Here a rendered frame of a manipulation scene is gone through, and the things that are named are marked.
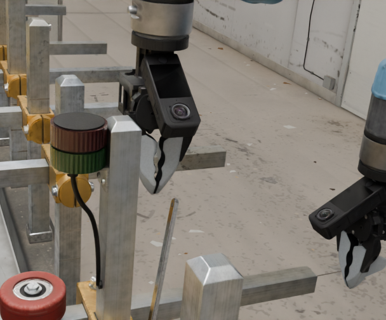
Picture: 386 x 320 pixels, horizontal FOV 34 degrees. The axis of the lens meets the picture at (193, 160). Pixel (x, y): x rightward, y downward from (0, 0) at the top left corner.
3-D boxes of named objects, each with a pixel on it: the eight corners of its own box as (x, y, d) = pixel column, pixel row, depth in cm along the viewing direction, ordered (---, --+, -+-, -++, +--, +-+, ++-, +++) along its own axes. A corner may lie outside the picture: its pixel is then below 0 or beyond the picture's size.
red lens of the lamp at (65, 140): (98, 129, 72) (99, 110, 71) (113, 150, 67) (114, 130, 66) (45, 133, 70) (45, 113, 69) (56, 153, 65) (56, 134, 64)
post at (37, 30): (46, 249, 132) (46, 16, 113) (49, 258, 129) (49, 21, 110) (28, 251, 131) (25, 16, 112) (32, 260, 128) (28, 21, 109)
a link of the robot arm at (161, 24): (204, 4, 75) (137, 4, 72) (200, 43, 77) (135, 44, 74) (181, -7, 82) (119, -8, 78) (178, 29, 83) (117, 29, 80)
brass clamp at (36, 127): (45, 117, 128) (45, 94, 126) (59, 143, 117) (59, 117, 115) (14, 119, 126) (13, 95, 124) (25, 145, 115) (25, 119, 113)
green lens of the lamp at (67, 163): (98, 149, 73) (98, 131, 72) (112, 171, 68) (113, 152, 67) (45, 153, 71) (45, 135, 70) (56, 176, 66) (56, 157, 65)
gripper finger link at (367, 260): (374, 277, 96) (386, 225, 92) (366, 278, 95) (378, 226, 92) (355, 260, 100) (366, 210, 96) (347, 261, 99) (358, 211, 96)
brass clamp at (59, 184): (74, 169, 108) (75, 141, 106) (95, 206, 96) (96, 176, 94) (37, 172, 105) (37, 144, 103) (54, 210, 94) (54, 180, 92)
